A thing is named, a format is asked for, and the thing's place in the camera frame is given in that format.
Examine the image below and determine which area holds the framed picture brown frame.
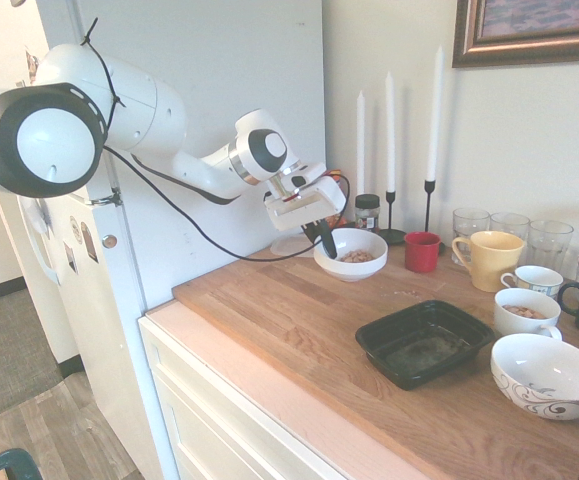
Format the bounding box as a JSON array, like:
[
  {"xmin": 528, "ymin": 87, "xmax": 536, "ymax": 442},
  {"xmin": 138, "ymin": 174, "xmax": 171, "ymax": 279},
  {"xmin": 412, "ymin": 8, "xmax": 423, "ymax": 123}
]
[{"xmin": 451, "ymin": 0, "xmax": 579, "ymax": 69}]

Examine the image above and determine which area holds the white drawer cabinet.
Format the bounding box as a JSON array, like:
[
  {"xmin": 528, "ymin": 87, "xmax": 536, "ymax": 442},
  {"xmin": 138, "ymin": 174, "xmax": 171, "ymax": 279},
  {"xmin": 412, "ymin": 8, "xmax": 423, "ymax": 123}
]
[{"xmin": 137, "ymin": 315, "xmax": 350, "ymax": 480}]

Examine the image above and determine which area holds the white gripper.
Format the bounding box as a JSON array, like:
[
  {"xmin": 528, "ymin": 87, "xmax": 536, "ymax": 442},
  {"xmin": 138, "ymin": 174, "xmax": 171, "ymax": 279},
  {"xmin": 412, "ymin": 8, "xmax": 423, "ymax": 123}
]
[{"xmin": 262, "ymin": 177, "xmax": 346, "ymax": 261}]

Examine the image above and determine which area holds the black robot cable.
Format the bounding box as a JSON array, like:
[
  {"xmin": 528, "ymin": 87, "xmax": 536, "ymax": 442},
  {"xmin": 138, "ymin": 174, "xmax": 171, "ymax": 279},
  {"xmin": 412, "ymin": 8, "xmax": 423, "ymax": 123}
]
[{"xmin": 0, "ymin": 18, "xmax": 353, "ymax": 261}]

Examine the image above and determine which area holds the black holder of medium candle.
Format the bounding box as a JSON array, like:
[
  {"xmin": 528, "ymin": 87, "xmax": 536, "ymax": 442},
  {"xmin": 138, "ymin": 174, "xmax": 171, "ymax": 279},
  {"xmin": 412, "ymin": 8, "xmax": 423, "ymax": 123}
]
[{"xmin": 374, "ymin": 189, "xmax": 408, "ymax": 246}]

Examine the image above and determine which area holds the white bowl with swirl pattern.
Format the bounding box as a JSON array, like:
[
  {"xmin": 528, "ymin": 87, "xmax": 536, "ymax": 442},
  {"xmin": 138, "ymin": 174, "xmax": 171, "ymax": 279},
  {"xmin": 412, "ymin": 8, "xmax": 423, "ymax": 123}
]
[{"xmin": 490, "ymin": 333, "xmax": 579, "ymax": 422}]

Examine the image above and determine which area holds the black plastic food container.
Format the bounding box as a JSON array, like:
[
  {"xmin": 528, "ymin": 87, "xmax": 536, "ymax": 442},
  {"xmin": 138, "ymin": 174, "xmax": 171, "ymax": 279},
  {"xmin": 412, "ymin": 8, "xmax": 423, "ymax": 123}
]
[{"xmin": 354, "ymin": 298, "xmax": 496, "ymax": 392}]

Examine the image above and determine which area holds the clear plastic container lid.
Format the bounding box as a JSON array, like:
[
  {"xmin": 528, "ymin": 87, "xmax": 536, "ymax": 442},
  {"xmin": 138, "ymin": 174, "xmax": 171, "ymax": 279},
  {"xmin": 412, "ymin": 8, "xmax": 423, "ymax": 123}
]
[{"xmin": 270, "ymin": 234, "xmax": 320, "ymax": 257}]

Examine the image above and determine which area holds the medium white taper candle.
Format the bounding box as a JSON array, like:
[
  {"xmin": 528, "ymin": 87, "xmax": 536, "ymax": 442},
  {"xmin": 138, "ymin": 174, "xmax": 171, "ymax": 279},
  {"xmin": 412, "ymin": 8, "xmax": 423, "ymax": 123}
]
[{"xmin": 385, "ymin": 71, "xmax": 397, "ymax": 194}]

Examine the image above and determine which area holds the dark green chair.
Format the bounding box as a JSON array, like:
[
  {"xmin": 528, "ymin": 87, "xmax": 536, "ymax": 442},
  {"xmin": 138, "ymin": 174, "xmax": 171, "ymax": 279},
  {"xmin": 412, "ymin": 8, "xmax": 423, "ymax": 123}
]
[{"xmin": 0, "ymin": 447, "xmax": 45, "ymax": 480}]

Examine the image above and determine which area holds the spice jar with black lid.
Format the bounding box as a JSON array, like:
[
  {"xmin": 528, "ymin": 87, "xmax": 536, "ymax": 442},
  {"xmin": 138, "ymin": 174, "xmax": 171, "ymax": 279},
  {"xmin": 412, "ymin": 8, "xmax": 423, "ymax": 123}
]
[{"xmin": 353, "ymin": 193, "xmax": 382, "ymax": 232}]

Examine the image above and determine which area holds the black holder of tall candle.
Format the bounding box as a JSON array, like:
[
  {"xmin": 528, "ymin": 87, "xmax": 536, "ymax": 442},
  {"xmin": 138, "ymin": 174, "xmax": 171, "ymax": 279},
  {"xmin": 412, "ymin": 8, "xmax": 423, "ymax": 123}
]
[{"xmin": 422, "ymin": 178, "xmax": 448, "ymax": 256}]

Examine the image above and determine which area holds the tall brown fridge magnet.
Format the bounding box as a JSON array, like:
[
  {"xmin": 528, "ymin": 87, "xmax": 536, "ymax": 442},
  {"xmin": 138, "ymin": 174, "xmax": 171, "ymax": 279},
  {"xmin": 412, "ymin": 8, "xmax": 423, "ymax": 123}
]
[{"xmin": 80, "ymin": 222, "xmax": 99, "ymax": 265}]

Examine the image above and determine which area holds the white cup holding cereal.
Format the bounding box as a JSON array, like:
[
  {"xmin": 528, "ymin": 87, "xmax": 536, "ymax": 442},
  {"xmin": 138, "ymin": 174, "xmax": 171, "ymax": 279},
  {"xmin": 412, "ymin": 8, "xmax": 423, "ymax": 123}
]
[{"xmin": 493, "ymin": 288, "xmax": 564, "ymax": 342}]

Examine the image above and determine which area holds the red mug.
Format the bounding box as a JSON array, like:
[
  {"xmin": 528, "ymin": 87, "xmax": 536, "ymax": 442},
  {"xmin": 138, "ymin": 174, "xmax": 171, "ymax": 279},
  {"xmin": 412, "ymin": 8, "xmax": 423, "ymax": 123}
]
[{"xmin": 403, "ymin": 230, "xmax": 443, "ymax": 274}]

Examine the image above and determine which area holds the clear drinking glass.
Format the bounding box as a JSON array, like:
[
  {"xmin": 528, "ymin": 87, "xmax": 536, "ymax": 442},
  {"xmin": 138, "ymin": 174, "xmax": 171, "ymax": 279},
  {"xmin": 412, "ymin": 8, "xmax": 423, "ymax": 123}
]
[
  {"xmin": 451, "ymin": 207, "xmax": 491, "ymax": 266},
  {"xmin": 489, "ymin": 212, "xmax": 531, "ymax": 242},
  {"xmin": 526, "ymin": 219, "xmax": 575, "ymax": 277}
]

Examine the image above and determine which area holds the white refrigerator handle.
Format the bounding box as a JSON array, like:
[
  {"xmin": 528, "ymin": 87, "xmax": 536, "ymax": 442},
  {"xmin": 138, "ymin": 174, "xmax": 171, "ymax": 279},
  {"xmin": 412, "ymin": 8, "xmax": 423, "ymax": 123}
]
[{"xmin": 16, "ymin": 194, "xmax": 63, "ymax": 286}]

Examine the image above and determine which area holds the tall white taper candle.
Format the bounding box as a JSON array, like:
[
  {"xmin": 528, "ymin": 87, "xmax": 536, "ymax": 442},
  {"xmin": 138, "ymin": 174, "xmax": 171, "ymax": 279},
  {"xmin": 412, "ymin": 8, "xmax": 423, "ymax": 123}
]
[{"xmin": 426, "ymin": 43, "xmax": 444, "ymax": 182}]

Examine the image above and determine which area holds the cereal in white cup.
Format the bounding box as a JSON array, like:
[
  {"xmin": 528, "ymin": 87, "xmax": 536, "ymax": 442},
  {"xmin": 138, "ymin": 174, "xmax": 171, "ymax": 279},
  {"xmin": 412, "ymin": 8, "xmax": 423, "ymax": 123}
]
[{"xmin": 502, "ymin": 304, "xmax": 550, "ymax": 320}]

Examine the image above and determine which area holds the plain white bowl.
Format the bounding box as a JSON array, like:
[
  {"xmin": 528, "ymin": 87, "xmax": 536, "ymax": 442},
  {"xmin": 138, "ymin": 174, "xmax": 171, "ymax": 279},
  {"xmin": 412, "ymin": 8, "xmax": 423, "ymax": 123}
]
[{"xmin": 312, "ymin": 227, "xmax": 389, "ymax": 284}]

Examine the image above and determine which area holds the yellow mug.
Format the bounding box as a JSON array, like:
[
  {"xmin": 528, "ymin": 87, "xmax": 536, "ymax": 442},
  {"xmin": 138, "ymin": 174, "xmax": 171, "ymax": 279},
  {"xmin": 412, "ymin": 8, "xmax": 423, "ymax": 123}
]
[{"xmin": 451, "ymin": 230, "xmax": 526, "ymax": 293}]

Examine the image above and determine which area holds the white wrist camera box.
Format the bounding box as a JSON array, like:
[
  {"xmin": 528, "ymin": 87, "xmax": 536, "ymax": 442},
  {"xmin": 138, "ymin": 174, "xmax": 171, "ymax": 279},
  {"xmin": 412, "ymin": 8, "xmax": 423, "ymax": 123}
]
[{"xmin": 281, "ymin": 162, "xmax": 328, "ymax": 190}]

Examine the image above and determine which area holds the white cup with blue pattern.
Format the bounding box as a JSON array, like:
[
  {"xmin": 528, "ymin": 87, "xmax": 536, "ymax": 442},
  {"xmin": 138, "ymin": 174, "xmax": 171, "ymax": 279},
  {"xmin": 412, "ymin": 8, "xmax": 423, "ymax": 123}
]
[{"xmin": 499, "ymin": 264, "xmax": 565, "ymax": 302}]

